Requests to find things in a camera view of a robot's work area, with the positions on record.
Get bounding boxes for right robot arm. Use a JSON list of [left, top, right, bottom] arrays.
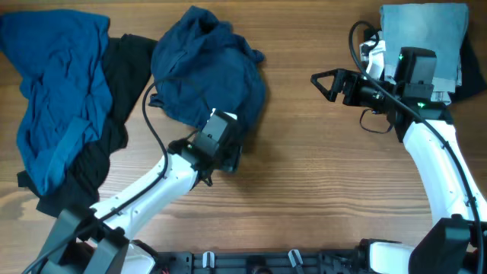
[[310, 47, 486, 273]]

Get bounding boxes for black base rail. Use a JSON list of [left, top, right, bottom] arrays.
[[152, 249, 367, 274]]

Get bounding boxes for bright blue garment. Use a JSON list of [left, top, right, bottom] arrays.
[[1, 9, 113, 196]]

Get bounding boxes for folded light blue jeans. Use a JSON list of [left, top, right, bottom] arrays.
[[380, 3, 469, 105]]

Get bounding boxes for navy blue shorts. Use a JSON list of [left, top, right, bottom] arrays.
[[149, 6, 266, 135]]

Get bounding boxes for black garment left pile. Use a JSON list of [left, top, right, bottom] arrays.
[[37, 34, 157, 218]]

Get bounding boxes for black garment under jeans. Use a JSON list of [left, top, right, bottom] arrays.
[[361, 26, 487, 104]]

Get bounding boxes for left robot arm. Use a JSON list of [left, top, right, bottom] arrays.
[[25, 110, 240, 273]]

